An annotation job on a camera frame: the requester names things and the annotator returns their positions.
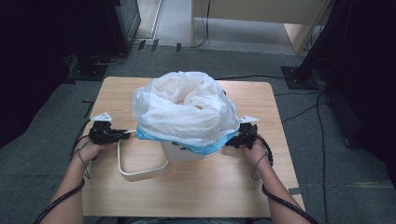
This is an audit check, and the dark curtain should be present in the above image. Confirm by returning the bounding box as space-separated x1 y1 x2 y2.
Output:
323 0 396 190
0 0 120 149

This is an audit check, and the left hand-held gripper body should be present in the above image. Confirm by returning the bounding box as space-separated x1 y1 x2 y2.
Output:
88 112 121 146

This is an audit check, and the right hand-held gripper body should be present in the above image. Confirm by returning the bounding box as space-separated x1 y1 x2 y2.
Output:
234 115 261 150

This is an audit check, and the black stand with pole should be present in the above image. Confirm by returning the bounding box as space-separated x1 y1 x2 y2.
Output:
281 0 353 91

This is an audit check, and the translucent blue-edged trash bag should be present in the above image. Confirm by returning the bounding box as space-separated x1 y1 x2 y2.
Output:
132 71 242 156

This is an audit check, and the black computer tower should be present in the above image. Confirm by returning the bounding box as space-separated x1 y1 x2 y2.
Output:
106 0 142 56

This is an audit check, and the thin grey wrist wire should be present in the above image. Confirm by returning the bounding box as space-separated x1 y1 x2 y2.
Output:
249 151 269 182
75 140 92 180

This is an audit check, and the person's right hand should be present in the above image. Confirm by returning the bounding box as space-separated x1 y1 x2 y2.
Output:
242 139 271 167

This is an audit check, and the black flat stand base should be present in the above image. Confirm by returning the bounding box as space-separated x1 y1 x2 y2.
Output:
67 54 108 83

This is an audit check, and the black floor cable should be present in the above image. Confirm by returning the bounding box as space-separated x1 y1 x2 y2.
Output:
315 91 331 224
274 89 328 97
280 98 329 123

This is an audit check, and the grey tape strip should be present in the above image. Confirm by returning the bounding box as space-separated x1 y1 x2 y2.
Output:
288 186 307 196

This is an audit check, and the thin grey right wrist wire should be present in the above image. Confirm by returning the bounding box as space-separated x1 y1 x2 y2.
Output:
249 151 269 182

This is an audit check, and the beige wooden desk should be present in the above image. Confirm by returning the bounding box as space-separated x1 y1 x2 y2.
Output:
190 0 332 56

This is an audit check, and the person's left hand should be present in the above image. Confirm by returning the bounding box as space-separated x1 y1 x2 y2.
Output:
70 137 109 170

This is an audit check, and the white plastic trash bin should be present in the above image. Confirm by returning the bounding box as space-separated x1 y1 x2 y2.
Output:
160 140 207 163

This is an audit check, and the black hanging cable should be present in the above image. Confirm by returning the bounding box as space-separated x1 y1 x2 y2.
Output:
178 0 211 49

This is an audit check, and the thin grey left wrist wire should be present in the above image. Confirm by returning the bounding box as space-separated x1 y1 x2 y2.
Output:
75 140 92 180

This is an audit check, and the white bin rim ring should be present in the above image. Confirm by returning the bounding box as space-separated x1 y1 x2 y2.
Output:
116 129 171 183

